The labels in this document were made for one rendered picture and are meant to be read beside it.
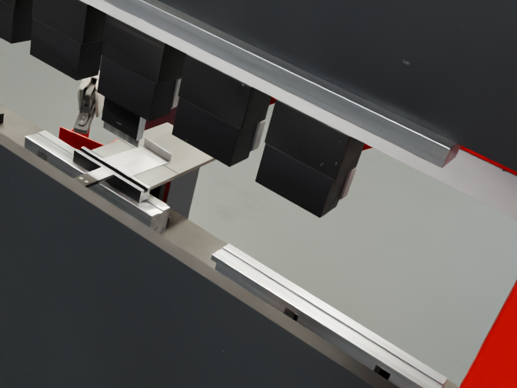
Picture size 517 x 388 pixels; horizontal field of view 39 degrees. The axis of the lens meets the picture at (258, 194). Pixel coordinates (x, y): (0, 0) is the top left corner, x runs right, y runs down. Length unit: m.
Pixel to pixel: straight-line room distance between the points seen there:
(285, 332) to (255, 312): 0.04
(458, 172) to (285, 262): 2.12
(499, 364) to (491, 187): 0.59
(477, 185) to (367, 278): 2.19
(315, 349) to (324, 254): 2.60
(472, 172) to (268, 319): 0.48
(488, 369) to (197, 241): 1.15
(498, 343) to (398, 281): 2.80
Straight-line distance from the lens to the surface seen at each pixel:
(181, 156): 1.70
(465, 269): 3.65
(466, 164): 1.12
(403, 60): 0.92
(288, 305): 1.39
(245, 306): 0.76
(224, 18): 1.05
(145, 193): 1.55
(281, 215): 3.51
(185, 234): 1.65
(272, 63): 0.98
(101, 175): 1.56
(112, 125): 1.55
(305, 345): 0.74
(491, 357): 0.56
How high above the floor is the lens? 1.81
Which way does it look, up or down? 30 degrees down
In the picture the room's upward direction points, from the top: 16 degrees clockwise
